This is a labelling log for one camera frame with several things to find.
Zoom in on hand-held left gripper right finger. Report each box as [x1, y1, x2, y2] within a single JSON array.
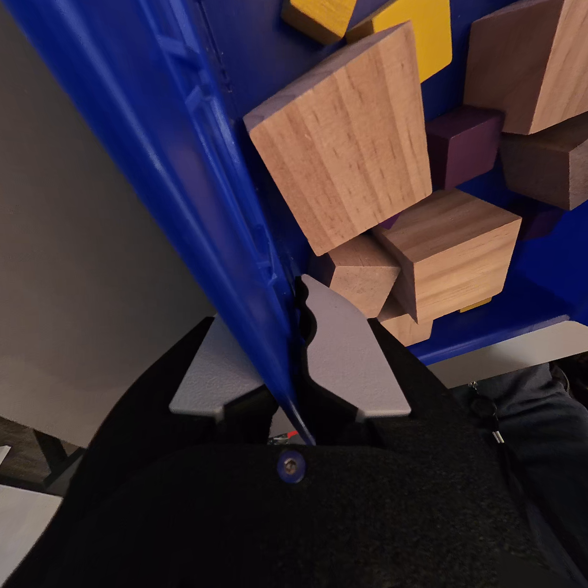
[[294, 274, 412, 445]]

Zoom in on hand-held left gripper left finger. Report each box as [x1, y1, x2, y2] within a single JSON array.
[[169, 316, 278, 444]]

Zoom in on pile of coloured wooden cubes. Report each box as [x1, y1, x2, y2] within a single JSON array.
[[243, 0, 588, 347]]

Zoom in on blue plastic box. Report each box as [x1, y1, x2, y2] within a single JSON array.
[[5, 0, 588, 446]]

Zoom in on person's dark clothing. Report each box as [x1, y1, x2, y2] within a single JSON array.
[[452, 363, 588, 579]]

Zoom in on black badge reel lanyard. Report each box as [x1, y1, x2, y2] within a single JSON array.
[[468, 381, 506, 444]]

